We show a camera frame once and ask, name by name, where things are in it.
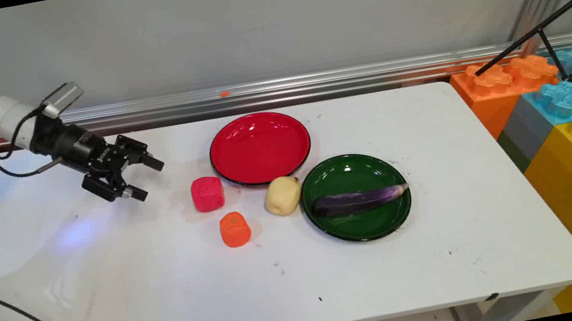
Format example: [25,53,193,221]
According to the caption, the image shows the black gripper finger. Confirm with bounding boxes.
[113,128,167,179]
[80,164,150,212]

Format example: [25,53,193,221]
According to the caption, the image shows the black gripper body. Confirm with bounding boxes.
[26,101,141,207]

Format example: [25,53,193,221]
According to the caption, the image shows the purple toy eggplant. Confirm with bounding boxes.
[309,181,413,222]

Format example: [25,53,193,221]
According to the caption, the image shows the red toy fruit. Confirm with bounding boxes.
[189,174,228,215]

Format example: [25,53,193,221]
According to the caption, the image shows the red plate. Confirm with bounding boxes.
[204,105,317,193]

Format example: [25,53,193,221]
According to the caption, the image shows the orange toy carrot piece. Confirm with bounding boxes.
[217,209,254,250]

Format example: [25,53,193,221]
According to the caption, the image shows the yellow toy potato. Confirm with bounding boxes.
[260,174,306,219]

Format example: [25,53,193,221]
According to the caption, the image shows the green plate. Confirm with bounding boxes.
[295,145,418,251]

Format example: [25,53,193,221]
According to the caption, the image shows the orange big building block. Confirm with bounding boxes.
[447,50,569,147]

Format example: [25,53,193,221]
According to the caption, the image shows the grey big building block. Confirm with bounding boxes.
[490,90,563,177]

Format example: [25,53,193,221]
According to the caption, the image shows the black tripod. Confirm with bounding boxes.
[462,0,572,103]

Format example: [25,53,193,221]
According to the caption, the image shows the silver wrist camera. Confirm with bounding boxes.
[37,80,88,121]

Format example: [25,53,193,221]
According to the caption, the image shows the aluminium rail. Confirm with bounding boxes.
[0,29,572,153]

